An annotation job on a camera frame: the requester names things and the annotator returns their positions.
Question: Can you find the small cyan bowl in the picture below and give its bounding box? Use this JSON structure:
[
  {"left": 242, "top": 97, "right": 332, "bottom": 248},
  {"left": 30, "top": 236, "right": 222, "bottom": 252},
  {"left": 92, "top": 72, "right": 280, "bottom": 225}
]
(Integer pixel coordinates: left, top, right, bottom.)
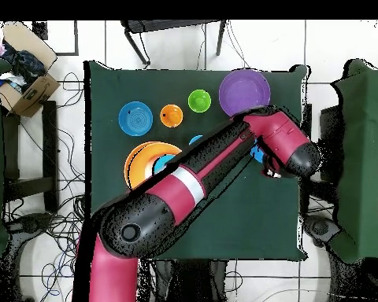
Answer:
[{"left": 153, "top": 153, "right": 176, "bottom": 175}]

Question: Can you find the orange cup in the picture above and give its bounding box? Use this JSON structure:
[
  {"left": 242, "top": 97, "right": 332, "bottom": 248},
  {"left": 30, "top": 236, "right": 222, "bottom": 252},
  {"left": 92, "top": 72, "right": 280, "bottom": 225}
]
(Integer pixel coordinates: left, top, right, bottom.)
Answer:
[{"left": 159, "top": 104, "right": 184, "bottom": 129}]

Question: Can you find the dark green tablecloth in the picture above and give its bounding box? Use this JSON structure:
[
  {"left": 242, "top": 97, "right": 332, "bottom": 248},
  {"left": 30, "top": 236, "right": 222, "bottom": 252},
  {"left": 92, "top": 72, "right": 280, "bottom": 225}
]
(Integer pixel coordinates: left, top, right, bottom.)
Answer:
[{"left": 83, "top": 60, "right": 311, "bottom": 262}]

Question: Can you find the green cup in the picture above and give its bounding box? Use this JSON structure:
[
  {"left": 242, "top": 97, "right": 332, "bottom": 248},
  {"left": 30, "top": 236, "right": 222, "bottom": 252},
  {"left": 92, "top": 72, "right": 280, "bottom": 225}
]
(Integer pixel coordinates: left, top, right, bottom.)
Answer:
[{"left": 187, "top": 89, "right": 213, "bottom": 113}]

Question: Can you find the blue ribbed-bottom bowl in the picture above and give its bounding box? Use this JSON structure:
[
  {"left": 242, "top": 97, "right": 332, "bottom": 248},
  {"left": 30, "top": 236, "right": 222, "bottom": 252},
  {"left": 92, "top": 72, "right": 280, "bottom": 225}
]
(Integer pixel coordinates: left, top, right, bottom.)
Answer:
[{"left": 117, "top": 101, "right": 154, "bottom": 137}]

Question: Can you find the large purple bowl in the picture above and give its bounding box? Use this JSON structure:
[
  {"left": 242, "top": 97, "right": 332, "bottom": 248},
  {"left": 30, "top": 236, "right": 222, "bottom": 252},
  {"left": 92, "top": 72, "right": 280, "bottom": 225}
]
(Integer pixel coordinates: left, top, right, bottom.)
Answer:
[{"left": 218, "top": 68, "right": 272, "bottom": 118}]

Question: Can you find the black equipment case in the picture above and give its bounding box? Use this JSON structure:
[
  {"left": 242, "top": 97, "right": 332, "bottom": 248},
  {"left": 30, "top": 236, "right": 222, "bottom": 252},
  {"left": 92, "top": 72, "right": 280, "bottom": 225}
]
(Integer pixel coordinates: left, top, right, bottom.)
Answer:
[{"left": 319, "top": 105, "right": 346, "bottom": 185}]

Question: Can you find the cardboard box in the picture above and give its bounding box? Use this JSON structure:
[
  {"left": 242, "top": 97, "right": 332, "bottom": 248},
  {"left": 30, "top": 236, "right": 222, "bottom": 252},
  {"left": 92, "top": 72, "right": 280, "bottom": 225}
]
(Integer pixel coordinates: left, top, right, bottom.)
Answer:
[{"left": 0, "top": 20, "right": 61, "bottom": 118}]

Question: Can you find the dark blue cloth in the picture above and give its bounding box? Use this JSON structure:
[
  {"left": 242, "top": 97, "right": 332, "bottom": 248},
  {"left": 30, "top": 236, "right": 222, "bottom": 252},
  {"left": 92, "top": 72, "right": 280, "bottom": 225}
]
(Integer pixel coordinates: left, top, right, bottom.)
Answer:
[{"left": 1, "top": 43, "right": 46, "bottom": 86}]

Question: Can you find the tangle of black cables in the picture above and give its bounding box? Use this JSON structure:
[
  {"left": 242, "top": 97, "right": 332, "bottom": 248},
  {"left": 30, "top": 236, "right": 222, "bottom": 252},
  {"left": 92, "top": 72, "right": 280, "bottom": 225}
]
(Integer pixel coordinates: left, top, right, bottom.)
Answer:
[{"left": 6, "top": 71, "right": 152, "bottom": 302}]

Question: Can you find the black bench frame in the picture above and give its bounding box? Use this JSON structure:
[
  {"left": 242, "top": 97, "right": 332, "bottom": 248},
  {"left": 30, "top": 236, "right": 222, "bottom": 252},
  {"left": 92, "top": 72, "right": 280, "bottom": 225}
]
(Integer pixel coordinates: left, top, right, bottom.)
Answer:
[{"left": 1, "top": 100, "right": 60, "bottom": 213}]

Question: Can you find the black metal chair frame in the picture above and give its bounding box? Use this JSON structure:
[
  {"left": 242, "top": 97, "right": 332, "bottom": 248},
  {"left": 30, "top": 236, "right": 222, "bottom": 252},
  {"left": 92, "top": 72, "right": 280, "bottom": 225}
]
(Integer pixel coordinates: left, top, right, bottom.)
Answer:
[{"left": 120, "top": 19, "right": 227, "bottom": 66}]

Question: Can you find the black pedestal foot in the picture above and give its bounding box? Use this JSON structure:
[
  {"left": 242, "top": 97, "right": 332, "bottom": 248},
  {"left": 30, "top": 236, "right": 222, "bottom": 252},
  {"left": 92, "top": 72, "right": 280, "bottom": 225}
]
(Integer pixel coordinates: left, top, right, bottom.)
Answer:
[
  {"left": 4, "top": 212, "right": 54, "bottom": 235},
  {"left": 303, "top": 214, "right": 342, "bottom": 248}
]

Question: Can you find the black square floor frame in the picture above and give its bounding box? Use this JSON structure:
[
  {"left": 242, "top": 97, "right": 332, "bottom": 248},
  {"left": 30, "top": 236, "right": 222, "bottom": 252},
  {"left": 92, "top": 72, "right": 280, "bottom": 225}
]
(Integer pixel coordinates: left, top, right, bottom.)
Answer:
[{"left": 31, "top": 20, "right": 80, "bottom": 57}]

